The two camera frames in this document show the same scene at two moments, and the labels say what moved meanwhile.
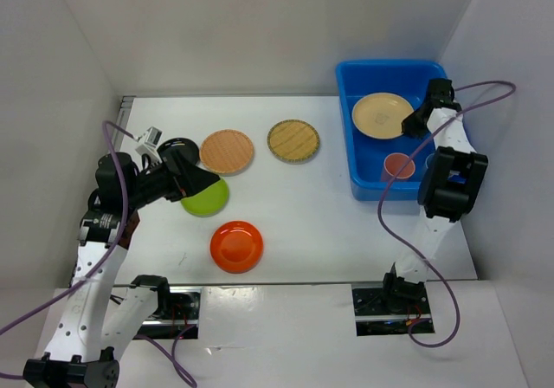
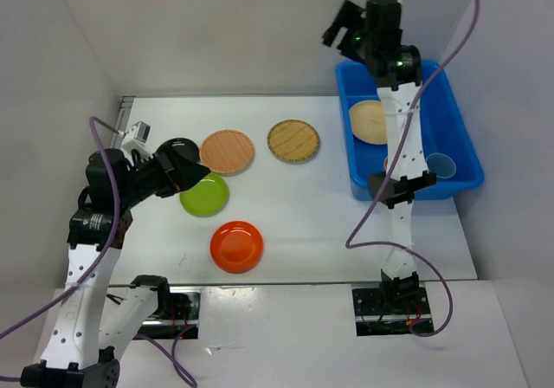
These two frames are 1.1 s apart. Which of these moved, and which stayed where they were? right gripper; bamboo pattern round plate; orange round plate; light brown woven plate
Moved: right gripper
Stayed: orange round plate; bamboo pattern round plate; light brown woven plate
